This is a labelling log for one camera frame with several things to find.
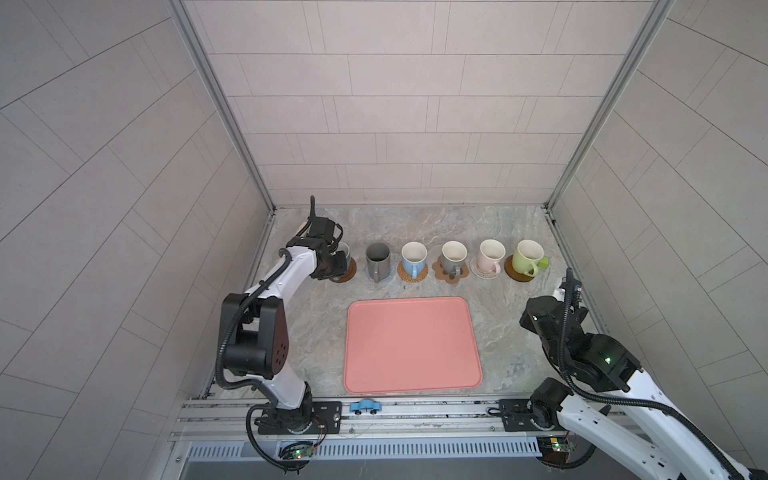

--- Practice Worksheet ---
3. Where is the dark wooden coaster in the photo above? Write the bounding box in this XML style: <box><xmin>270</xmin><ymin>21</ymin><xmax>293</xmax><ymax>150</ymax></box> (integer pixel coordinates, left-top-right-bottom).
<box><xmin>332</xmin><ymin>258</ymin><xmax>357</xmax><ymax>283</ymax></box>
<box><xmin>504</xmin><ymin>255</ymin><xmax>533</xmax><ymax>283</ymax></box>

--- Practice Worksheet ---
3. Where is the grey metal mug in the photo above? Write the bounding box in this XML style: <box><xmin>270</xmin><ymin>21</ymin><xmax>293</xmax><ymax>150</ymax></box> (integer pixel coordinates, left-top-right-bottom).
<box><xmin>365</xmin><ymin>242</ymin><xmax>391</xmax><ymax>283</ymax></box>

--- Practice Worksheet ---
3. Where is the rattan woven coaster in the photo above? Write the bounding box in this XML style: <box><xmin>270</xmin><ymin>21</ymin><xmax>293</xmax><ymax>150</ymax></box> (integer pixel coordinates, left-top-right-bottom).
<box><xmin>397</xmin><ymin>262</ymin><xmax>429</xmax><ymax>283</ymax></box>

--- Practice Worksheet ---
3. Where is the green mug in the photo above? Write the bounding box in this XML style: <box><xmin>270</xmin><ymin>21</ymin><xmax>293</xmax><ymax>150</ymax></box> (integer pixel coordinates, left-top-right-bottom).
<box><xmin>512</xmin><ymin>239</ymin><xmax>549</xmax><ymax>278</ymax></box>

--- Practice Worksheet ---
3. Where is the light blue handled mug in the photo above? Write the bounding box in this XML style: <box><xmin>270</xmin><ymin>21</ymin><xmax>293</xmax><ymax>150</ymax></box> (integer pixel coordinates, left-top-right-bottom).
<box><xmin>401</xmin><ymin>241</ymin><xmax>428</xmax><ymax>280</ymax></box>

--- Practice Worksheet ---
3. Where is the white multicolour woven coaster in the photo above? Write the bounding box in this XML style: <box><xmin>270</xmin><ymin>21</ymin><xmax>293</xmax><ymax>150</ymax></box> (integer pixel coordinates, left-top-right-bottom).
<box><xmin>470</xmin><ymin>258</ymin><xmax>502</xmax><ymax>280</ymax></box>

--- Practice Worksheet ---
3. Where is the white mug pink handle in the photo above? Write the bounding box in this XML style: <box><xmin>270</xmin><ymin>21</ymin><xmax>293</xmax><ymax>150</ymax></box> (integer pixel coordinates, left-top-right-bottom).
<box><xmin>476</xmin><ymin>239</ymin><xmax>506</xmax><ymax>278</ymax></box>

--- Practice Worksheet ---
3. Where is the cork paw coaster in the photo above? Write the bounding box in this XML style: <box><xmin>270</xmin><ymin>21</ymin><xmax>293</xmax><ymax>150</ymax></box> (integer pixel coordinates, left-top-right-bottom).
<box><xmin>431</xmin><ymin>261</ymin><xmax>469</xmax><ymax>285</ymax></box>

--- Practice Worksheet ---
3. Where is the teal handled mug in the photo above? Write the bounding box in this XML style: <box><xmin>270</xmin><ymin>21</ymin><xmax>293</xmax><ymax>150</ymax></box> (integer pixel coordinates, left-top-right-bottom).
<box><xmin>440</xmin><ymin>240</ymin><xmax>468</xmax><ymax>280</ymax></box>

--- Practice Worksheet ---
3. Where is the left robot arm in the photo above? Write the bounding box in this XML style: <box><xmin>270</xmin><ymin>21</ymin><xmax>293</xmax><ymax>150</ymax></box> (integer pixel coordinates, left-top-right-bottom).
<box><xmin>214</xmin><ymin>197</ymin><xmax>348</xmax><ymax>433</ymax></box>

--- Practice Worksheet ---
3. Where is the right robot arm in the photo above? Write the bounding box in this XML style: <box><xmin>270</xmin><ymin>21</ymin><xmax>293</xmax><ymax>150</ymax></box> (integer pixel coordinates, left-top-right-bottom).
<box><xmin>520</xmin><ymin>268</ymin><xmax>767</xmax><ymax>479</ymax></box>

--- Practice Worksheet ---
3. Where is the right circuit board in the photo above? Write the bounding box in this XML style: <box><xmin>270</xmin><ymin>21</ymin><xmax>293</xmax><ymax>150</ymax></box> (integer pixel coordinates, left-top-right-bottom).
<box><xmin>537</xmin><ymin>437</ymin><xmax>576</xmax><ymax>469</ymax></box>

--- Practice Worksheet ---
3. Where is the circuit board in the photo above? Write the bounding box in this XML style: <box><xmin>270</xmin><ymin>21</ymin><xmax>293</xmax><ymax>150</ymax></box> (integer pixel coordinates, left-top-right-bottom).
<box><xmin>537</xmin><ymin>437</ymin><xmax>576</xmax><ymax>469</ymax></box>
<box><xmin>279</xmin><ymin>442</ymin><xmax>317</xmax><ymax>461</ymax></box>

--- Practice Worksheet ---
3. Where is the pink silicone tray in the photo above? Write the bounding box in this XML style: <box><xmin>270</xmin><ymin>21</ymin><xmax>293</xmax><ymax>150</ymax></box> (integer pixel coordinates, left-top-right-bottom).
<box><xmin>344</xmin><ymin>297</ymin><xmax>483</xmax><ymax>395</ymax></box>

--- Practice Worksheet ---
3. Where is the blue toy car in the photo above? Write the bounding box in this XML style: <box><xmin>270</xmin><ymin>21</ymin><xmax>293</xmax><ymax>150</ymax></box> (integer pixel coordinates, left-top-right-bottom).
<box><xmin>349</xmin><ymin>399</ymin><xmax>382</xmax><ymax>415</ymax></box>

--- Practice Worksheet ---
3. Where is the left circuit board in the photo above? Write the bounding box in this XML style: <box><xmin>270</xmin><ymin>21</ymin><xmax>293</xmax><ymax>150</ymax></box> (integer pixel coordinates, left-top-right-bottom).
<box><xmin>279</xmin><ymin>442</ymin><xmax>317</xmax><ymax>461</ymax></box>

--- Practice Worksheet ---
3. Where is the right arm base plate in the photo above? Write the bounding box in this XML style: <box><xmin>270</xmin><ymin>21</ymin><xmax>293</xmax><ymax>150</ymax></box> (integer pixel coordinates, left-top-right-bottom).
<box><xmin>498</xmin><ymin>399</ymin><xmax>541</xmax><ymax>432</ymax></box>

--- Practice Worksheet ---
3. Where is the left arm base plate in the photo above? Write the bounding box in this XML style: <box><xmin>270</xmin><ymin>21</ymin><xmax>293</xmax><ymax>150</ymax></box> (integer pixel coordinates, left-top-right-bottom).
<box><xmin>254</xmin><ymin>401</ymin><xmax>342</xmax><ymax>435</ymax></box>

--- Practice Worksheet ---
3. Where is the aluminium rail frame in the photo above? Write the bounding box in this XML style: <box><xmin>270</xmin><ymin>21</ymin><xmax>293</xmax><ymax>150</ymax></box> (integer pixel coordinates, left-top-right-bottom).
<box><xmin>140</xmin><ymin>391</ymin><xmax>691</xmax><ymax>480</ymax></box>

